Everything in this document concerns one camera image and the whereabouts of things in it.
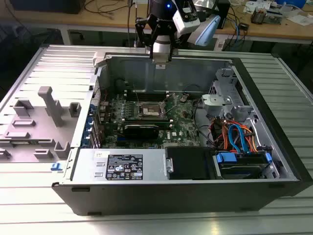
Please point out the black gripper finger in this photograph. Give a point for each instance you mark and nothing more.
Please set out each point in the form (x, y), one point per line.
(140, 21)
(174, 44)

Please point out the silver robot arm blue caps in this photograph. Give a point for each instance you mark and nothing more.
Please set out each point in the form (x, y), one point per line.
(207, 31)

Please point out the round coin battery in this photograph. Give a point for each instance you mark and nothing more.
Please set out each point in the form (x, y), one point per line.
(182, 99)

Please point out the black tower box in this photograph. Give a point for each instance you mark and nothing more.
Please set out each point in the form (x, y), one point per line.
(223, 14)

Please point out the silver metal drive cage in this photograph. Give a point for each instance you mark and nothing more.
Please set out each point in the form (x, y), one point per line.
(215, 101)

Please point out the green RAM stick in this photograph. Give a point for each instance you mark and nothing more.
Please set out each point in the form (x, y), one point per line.
(163, 124)

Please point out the green motherboard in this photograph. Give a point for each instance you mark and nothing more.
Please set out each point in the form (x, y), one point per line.
(181, 127)

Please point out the coil electronics device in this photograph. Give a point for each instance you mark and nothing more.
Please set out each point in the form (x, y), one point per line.
(259, 17)

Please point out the black graphics card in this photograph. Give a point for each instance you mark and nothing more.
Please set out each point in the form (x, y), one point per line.
(140, 133)

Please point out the wooden desk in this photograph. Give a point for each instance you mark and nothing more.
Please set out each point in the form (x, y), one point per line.
(269, 31)

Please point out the black monitor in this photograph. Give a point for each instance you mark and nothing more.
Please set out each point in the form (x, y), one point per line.
(44, 6)

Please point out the blue card retainer clip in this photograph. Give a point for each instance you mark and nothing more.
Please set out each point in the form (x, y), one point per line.
(90, 120)
(92, 108)
(88, 131)
(85, 142)

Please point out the hard disk in blue carrier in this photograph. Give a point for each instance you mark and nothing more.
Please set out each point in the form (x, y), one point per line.
(226, 157)

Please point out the white paper sheet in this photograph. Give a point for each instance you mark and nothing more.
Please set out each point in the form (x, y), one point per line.
(300, 19)

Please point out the grey parts rack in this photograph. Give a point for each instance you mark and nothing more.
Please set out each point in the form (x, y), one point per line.
(36, 117)

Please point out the silver power supply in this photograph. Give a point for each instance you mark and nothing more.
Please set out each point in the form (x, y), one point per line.
(83, 169)

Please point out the black PC case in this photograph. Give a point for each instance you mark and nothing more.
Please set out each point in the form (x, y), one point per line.
(146, 198)

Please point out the small blue clip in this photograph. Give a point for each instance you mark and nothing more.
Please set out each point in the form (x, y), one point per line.
(56, 167)

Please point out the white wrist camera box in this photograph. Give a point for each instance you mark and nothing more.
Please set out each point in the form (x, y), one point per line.
(187, 24)

